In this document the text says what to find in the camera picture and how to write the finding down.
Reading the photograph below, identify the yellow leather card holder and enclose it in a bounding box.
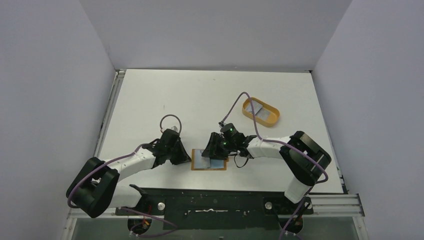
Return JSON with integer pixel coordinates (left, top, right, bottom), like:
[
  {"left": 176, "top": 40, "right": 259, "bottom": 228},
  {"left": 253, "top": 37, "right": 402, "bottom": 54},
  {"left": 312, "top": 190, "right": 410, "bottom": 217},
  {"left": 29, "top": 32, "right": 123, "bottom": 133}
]
[{"left": 191, "top": 149, "right": 229, "bottom": 171}]

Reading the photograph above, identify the silver credit card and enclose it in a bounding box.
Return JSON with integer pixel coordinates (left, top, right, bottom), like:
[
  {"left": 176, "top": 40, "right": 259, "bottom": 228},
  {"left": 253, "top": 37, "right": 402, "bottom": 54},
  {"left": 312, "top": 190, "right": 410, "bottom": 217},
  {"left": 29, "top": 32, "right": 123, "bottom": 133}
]
[{"left": 193, "top": 149, "right": 211, "bottom": 170}]

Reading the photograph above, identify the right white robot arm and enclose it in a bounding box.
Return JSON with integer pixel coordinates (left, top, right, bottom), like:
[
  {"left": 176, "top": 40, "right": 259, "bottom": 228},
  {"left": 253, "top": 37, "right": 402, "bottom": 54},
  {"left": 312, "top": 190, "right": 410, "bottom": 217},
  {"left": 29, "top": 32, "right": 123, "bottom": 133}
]
[{"left": 202, "top": 123, "right": 332, "bottom": 214}]

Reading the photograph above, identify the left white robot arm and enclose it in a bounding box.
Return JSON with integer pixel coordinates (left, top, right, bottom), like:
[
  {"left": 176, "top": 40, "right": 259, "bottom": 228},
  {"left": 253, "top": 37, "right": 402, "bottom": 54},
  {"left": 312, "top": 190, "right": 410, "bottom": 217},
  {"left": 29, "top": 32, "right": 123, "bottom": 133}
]
[{"left": 65, "top": 129, "right": 191, "bottom": 218}]

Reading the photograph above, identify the card in tray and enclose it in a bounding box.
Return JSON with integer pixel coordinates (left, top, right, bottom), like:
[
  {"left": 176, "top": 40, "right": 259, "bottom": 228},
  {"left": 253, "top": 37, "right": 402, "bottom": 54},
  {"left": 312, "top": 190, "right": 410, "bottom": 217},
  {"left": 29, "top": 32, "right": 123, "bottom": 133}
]
[
  {"left": 245, "top": 100, "right": 263, "bottom": 115},
  {"left": 256, "top": 108, "right": 271, "bottom": 122}
]

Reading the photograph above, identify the orange oval tray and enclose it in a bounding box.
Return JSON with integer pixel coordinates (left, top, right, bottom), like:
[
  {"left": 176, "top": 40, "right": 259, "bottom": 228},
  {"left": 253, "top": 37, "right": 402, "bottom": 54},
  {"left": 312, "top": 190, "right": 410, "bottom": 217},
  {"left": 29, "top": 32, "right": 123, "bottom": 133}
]
[{"left": 242, "top": 97, "right": 281, "bottom": 128}]

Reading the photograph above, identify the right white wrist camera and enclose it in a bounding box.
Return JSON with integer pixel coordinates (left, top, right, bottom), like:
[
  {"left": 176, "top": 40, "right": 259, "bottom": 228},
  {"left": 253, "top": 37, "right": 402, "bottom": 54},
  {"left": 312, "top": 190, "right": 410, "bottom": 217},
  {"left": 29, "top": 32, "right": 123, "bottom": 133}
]
[{"left": 218, "top": 121, "right": 226, "bottom": 129}]

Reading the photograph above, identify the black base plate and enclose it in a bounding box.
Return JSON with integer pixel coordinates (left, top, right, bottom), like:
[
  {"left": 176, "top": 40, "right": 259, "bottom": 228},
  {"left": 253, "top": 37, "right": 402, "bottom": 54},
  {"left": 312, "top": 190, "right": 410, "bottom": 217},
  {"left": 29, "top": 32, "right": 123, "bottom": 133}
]
[{"left": 81, "top": 187, "right": 316, "bottom": 233}]

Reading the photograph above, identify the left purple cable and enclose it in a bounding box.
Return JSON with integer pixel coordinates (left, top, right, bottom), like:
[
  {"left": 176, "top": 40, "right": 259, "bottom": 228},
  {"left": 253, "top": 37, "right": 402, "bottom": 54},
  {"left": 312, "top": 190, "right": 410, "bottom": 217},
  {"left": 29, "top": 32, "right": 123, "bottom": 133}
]
[{"left": 67, "top": 114, "right": 183, "bottom": 239}]

